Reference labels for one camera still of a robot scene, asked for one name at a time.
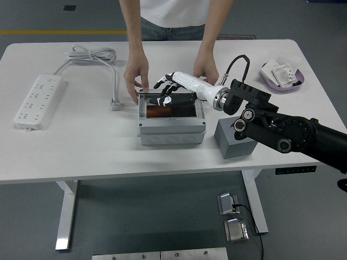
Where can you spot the person's left hand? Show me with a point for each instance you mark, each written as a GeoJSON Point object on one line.
{"type": "Point", "coordinates": [206, 67]}

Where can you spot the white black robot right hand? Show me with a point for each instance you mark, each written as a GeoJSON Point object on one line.
{"type": "Point", "coordinates": [189, 82]}

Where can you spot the person's right hand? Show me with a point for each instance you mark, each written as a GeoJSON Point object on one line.
{"type": "Point", "coordinates": [135, 71]}

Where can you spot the clear hinged box lid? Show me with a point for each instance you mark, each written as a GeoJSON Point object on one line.
{"type": "Point", "coordinates": [151, 93]}

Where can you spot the orange cylindrical battery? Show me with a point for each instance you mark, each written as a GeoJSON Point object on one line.
{"type": "Point", "coordinates": [160, 111]}

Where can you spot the person's right forearm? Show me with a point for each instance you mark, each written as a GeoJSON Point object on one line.
{"type": "Point", "coordinates": [135, 32]}

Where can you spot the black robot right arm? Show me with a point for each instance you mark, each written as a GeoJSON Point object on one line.
{"type": "Point", "coordinates": [292, 132]}

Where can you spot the person's left forearm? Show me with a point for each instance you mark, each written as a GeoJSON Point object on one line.
{"type": "Point", "coordinates": [210, 35]}

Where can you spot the grey plastic junction box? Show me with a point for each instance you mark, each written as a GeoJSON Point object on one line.
{"type": "Point", "coordinates": [168, 128]}

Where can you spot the silver floor socket box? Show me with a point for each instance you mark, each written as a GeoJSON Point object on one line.
{"type": "Point", "coordinates": [236, 230]}
{"type": "Point", "coordinates": [226, 203]}

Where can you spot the dark floor sign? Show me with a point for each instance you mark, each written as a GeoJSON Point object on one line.
{"type": "Point", "coordinates": [241, 37]}

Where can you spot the person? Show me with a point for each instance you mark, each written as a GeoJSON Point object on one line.
{"type": "Point", "coordinates": [173, 13]}

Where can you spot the grey square block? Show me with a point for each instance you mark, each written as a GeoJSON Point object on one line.
{"type": "Point", "coordinates": [233, 149]}

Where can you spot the purple plastic tray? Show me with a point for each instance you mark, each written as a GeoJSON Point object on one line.
{"type": "Point", "coordinates": [284, 90]}

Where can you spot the clear plastic bag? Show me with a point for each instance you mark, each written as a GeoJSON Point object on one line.
{"type": "Point", "coordinates": [287, 57]}

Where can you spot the dark floor hatch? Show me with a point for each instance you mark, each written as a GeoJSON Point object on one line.
{"type": "Point", "coordinates": [69, 8]}

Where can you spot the small black part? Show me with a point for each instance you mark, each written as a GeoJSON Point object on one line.
{"type": "Point", "coordinates": [297, 83]}

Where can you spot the white power strip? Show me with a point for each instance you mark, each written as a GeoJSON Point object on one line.
{"type": "Point", "coordinates": [38, 100]}

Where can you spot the white table leg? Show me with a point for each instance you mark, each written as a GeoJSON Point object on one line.
{"type": "Point", "coordinates": [256, 200]}
{"type": "Point", "coordinates": [65, 216]}

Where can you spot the black table control panel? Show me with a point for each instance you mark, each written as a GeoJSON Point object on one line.
{"type": "Point", "coordinates": [295, 170]}

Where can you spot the white wall socket panel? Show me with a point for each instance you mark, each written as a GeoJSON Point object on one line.
{"type": "Point", "coordinates": [284, 75]}

